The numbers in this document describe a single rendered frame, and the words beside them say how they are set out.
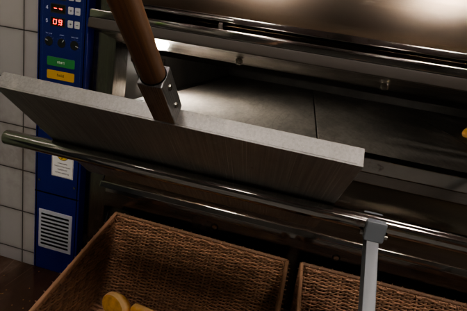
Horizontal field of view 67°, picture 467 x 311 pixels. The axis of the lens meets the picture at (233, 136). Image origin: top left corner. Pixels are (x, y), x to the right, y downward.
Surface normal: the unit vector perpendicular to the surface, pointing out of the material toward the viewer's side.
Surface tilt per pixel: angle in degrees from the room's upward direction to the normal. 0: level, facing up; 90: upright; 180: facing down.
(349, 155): 49
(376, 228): 90
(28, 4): 90
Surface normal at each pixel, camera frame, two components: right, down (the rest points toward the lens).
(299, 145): -0.04, -0.45
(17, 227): -0.21, 0.22
